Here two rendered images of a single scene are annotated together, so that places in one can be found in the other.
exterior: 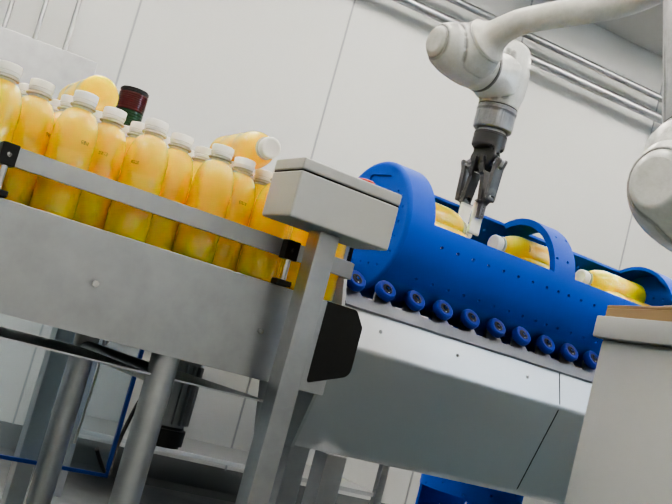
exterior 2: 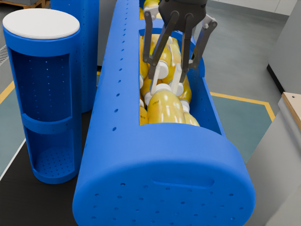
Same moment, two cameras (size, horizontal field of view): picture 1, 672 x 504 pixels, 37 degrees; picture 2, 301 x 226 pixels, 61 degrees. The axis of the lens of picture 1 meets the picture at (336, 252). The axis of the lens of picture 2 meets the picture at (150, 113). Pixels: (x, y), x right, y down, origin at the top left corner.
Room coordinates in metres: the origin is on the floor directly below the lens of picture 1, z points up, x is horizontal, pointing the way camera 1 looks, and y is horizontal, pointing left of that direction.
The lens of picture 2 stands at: (2.04, 0.17, 1.47)
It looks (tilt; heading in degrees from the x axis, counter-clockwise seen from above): 39 degrees down; 291
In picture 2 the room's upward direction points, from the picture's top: 12 degrees clockwise
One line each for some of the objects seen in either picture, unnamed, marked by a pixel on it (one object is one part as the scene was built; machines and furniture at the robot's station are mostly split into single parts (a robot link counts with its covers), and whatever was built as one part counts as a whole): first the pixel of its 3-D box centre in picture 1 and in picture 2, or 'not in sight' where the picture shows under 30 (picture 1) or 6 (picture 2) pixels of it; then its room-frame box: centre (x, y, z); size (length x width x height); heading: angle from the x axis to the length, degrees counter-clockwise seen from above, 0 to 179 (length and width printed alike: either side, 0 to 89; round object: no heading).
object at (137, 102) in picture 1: (131, 103); not in sight; (2.15, 0.51, 1.23); 0.06 x 0.06 x 0.04
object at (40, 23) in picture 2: not in sight; (42, 22); (2.84, -0.53, 1.03); 0.28 x 0.28 x 0.01
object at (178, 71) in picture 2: (476, 219); (175, 80); (2.18, -0.28, 1.18); 0.03 x 0.01 x 0.07; 121
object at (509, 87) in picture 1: (502, 73); not in sight; (2.19, -0.26, 1.52); 0.13 x 0.11 x 0.16; 130
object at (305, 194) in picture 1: (332, 204); not in sight; (1.68, 0.03, 1.05); 0.20 x 0.10 x 0.10; 121
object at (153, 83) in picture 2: (463, 218); (154, 78); (2.21, -0.25, 1.18); 0.03 x 0.01 x 0.07; 121
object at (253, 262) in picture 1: (268, 229); not in sight; (1.77, 0.13, 0.99); 0.07 x 0.07 x 0.19
